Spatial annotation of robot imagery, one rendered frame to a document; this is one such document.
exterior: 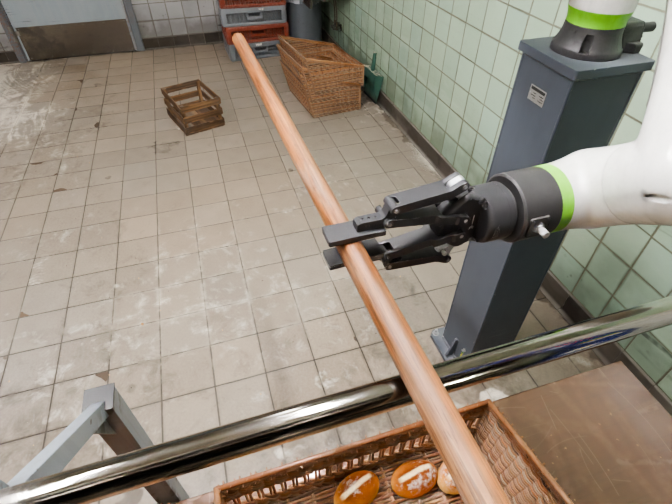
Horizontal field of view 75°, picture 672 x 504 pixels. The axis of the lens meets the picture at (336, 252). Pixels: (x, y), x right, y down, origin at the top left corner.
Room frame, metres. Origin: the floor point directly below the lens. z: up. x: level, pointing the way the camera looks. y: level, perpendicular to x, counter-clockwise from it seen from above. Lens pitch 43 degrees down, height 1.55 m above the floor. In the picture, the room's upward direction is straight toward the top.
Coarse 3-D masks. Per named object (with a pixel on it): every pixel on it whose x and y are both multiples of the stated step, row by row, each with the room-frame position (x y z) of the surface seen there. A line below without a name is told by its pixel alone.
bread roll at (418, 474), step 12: (408, 468) 0.33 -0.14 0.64; (420, 468) 0.33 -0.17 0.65; (432, 468) 0.34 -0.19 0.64; (396, 480) 0.32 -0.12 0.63; (408, 480) 0.31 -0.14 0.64; (420, 480) 0.31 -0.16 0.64; (432, 480) 0.32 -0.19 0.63; (396, 492) 0.30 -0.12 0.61; (408, 492) 0.30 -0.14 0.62; (420, 492) 0.30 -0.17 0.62
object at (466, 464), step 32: (256, 64) 0.93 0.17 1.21; (288, 128) 0.65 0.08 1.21; (320, 192) 0.47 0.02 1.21; (352, 256) 0.35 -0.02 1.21; (384, 288) 0.30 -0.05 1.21; (384, 320) 0.26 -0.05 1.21; (416, 352) 0.22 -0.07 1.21; (416, 384) 0.19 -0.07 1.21; (448, 416) 0.16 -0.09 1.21; (448, 448) 0.14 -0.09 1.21; (480, 480) 0.12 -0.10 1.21
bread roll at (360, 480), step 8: (360, 472) 0.33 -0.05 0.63; (368, 472) 0.33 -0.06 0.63; (344, 480) 0.32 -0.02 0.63; (352, 480) 0.31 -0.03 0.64; (360, 480) 0.31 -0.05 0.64; (368, 480) 0.31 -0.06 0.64; (376, 480) 0.32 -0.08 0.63; (344, 488) 0.30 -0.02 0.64; (352, 488) 0.30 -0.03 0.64; (360, 488) 0.30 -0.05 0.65; (368, 488) 0.30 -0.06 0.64; (376, 488) 0.30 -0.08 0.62; (336, 496) 0.29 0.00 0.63; (344, 496) 0.28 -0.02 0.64; (352, 496) 0.28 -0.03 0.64; (360, 496) 0.28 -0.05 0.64; (368, 496) 0.29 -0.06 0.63
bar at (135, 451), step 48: (576, 336) 0.27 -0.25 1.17; (624, 336) 0.27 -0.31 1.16; (384, 384) 0.21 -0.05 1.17; (96, 432) 0.27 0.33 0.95; (144, 432) 0.34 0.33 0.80; (240, 432) 0.17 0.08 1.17; (288, 432) 0.17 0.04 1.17; (0, 480) 0.13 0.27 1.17; (48, 480) 0.13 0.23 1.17; (96, 480) 0.13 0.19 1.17; (144, 480) 0.13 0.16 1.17
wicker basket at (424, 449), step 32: (480, 416) 0.42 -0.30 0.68; (352, 448) 0.34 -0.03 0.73; (384, 448) 0.36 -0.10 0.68; (416, 448) 0.38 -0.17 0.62; (480, 448) 0.39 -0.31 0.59; (512, 448) 0.34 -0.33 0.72; (256, 480) 0.28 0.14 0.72; (288, 480) 0.30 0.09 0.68; (320, 480) 0.32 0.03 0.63; (384, 480) 0.33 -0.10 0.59; (512, 480) 0.31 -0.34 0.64; (544, 480) 0.27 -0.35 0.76
